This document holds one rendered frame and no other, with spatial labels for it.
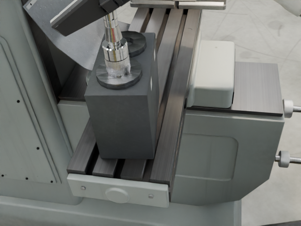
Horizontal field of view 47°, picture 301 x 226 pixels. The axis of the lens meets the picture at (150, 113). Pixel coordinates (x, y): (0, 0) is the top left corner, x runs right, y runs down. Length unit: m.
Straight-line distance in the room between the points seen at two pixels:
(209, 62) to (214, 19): 2.07
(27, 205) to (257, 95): 1.14
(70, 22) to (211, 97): 0.85
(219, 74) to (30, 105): 0.65
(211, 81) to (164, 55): 0.18
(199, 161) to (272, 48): 1.73
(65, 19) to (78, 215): 1.40
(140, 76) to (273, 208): 1.36
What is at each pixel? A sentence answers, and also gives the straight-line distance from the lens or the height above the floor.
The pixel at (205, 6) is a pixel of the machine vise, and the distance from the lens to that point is 1.30.
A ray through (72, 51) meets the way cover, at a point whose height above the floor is 0.98.
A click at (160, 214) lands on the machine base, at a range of 1.61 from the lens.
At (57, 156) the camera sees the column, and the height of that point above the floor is 0.52.
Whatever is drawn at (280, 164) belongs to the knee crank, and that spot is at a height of 0.57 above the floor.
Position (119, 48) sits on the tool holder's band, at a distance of 0.63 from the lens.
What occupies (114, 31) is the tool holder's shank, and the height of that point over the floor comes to 1.27.
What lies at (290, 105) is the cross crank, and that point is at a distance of 1.34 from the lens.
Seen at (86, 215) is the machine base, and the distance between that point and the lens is 1.66.
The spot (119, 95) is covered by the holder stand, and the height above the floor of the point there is 1.17.
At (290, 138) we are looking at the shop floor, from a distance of 2.23.
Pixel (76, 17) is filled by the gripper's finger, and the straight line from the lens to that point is 0.33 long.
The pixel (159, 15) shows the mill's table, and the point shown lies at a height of 0.99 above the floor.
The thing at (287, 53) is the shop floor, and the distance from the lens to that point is 2.91.
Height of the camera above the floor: 1.59
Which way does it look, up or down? 43 degrees down
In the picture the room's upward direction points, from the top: 6 degrees counter-clockwise
